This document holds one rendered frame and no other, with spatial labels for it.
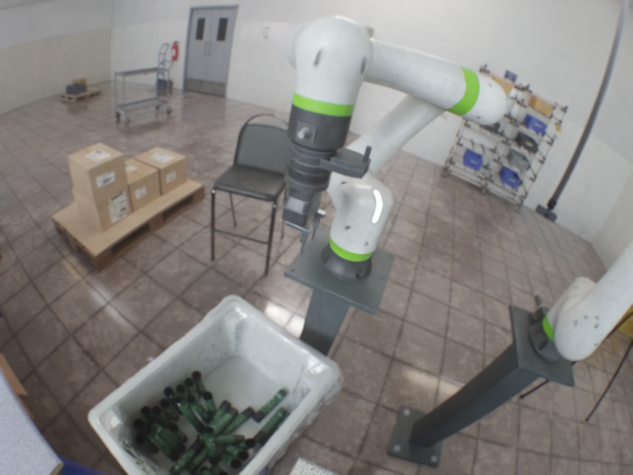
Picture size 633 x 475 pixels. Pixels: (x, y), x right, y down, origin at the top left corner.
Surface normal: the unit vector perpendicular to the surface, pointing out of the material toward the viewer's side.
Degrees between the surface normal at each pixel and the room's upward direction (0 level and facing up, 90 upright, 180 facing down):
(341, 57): 93
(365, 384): 0
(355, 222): 90
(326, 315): 90
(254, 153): 77
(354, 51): 84
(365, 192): 17
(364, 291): 0
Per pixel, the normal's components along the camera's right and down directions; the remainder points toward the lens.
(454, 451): 0.19, -0.78
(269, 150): -0.14, 0.37
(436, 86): 0.11, 0.71
